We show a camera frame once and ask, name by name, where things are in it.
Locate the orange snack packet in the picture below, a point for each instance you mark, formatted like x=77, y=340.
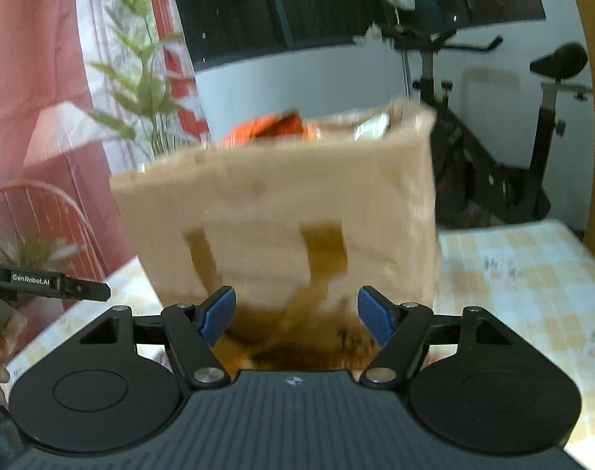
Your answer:
x=268, y=129

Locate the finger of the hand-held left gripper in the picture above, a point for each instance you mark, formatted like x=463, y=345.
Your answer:
x=89, y=289

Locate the brown paper bag with liner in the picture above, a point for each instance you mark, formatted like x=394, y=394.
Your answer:
x=278, y=196

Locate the checkered tablecloth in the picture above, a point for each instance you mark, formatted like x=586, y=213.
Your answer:
x=523, y=279

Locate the crumpled white tissue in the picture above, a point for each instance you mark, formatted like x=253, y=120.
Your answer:
x=368, y=33

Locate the person's left hand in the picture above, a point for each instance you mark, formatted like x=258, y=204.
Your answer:
x=1, y=352

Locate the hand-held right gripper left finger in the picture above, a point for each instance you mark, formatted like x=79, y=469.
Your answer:
x=218, y=316

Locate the printed wall cloth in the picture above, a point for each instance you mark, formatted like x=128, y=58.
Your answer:
x=42, y=83

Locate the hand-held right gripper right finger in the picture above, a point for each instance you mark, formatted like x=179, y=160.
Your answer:
x=376, y=316

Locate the thin metal pole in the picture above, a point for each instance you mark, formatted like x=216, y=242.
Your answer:
x=404, y=68

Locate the dark window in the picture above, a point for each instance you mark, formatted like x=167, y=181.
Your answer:
x=327, y=5

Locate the black exercise bike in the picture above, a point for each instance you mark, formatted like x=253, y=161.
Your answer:
x=474, y=166

